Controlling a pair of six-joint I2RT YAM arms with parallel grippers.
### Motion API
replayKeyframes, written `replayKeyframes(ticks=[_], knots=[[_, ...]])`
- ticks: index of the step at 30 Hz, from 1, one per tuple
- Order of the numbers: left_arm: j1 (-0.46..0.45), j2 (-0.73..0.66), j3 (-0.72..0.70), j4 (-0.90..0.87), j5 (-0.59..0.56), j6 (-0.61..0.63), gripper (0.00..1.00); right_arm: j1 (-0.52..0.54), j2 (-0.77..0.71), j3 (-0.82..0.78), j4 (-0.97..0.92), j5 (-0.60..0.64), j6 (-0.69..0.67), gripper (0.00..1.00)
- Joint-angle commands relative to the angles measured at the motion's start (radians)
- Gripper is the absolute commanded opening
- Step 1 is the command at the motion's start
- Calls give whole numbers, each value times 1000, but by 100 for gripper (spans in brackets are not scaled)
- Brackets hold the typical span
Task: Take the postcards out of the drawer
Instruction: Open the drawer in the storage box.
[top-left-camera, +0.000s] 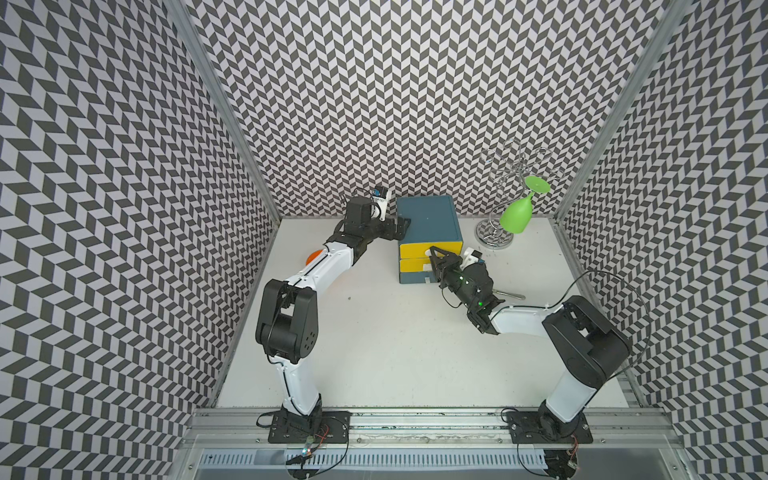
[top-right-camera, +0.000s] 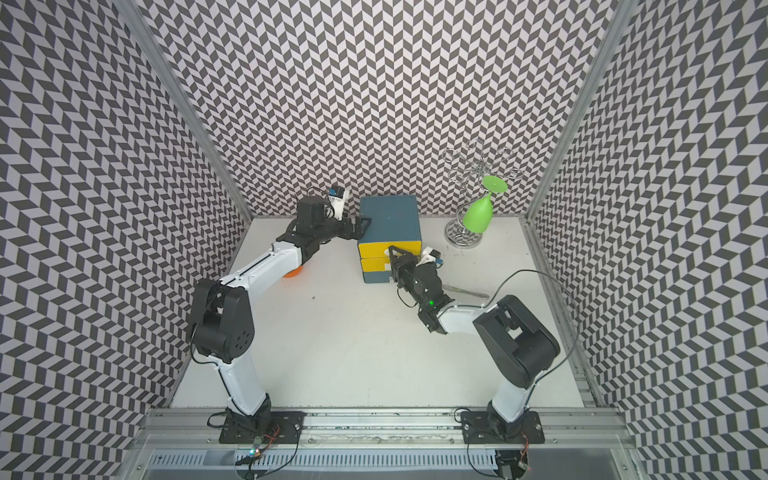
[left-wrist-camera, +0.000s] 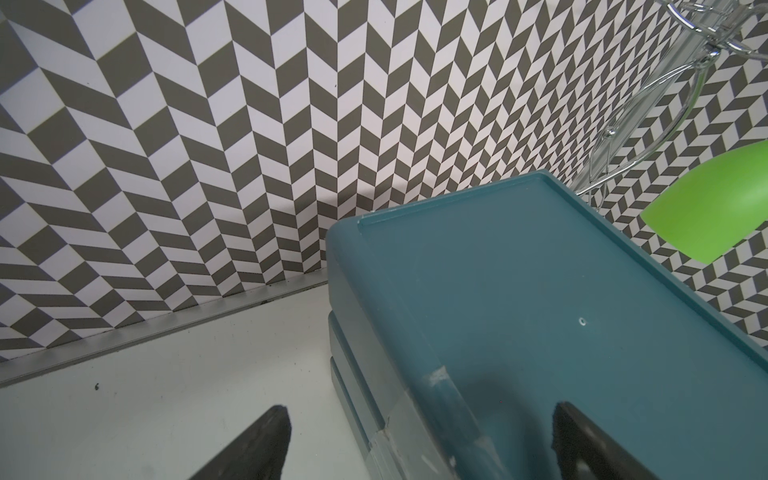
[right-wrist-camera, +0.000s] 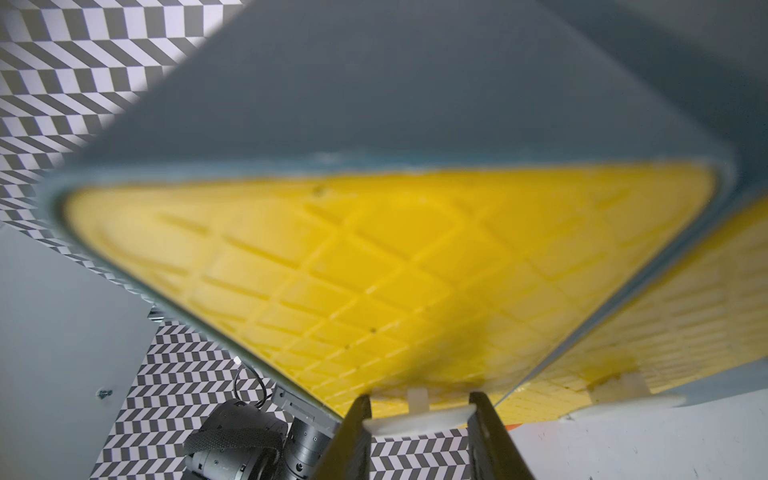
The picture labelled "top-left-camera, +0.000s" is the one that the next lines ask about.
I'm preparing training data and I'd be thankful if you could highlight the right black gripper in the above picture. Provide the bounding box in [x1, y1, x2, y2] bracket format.
[428, 246, 476, 310]

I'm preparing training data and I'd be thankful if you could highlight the teal drawer cabinet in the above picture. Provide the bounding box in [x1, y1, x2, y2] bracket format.
[396, 195, 464, 262]

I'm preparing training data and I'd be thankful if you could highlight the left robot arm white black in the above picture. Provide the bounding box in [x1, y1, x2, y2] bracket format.
[255, 186, 410, 422]

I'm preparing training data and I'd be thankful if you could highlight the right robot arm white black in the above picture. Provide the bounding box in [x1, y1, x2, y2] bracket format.
[428, 246, 632, 442]

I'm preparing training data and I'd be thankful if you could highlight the teal bottom drawer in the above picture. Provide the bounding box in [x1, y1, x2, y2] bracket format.
[399, 271, 437, 284]

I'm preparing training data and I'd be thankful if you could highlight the yellow middle drawer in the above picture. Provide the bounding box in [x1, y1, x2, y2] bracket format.
[399, 256, 432, 273]

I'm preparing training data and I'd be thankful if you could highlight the green plastic wine glass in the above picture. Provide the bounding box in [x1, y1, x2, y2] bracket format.
[499, 175, 551, 235]

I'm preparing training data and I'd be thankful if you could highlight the orange bowl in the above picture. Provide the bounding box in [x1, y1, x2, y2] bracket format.
[305, 249, 324, 265]

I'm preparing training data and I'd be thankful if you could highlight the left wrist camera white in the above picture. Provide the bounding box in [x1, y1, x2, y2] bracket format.
[371, 185, 392, 221]

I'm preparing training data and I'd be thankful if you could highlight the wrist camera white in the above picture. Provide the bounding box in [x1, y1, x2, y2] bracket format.
[371, 185, 392, 221]
[460, 247, 483, 269]

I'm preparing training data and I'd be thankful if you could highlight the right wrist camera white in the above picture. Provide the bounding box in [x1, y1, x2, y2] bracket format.
[460, 247, 483, 269]

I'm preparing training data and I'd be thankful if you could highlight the green handled knife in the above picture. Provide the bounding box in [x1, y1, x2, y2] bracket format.
[493, 289, 527, 301]

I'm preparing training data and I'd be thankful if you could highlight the chrome wire glass rack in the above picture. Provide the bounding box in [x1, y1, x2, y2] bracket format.
[475, 140, 563, 250]

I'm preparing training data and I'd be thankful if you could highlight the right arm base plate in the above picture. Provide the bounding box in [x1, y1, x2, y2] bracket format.
[501, 410, 594, 445]

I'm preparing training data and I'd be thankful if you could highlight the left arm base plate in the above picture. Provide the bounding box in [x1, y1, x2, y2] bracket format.
[268, 408, 351, 444]

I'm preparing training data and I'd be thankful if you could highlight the aluminium front rail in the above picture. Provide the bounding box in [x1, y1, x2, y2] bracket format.
[167, 407, 696, 479]

